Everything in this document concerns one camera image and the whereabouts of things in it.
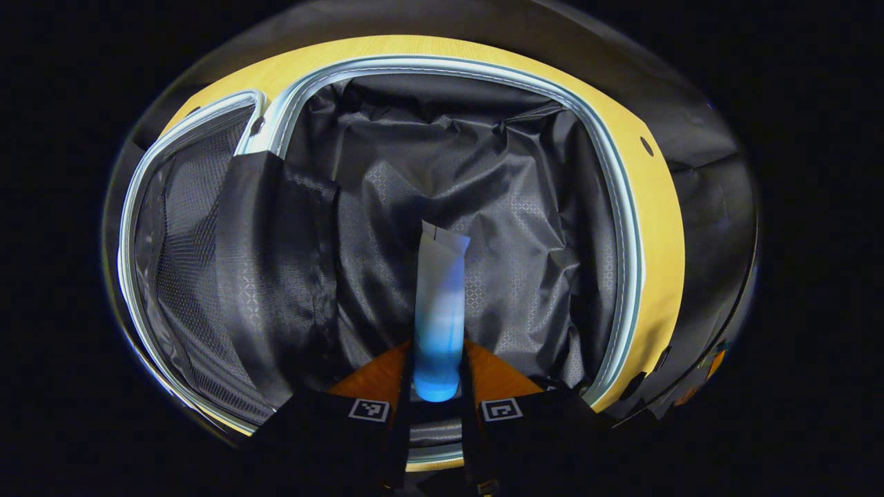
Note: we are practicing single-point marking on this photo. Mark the white blue squeeze tube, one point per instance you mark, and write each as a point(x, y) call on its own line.
point(440, 310)

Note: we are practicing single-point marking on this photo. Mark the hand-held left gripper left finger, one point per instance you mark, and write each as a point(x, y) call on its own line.
point(400, 442)

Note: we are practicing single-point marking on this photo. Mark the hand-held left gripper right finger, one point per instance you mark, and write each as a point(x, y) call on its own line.
point(471, 442)

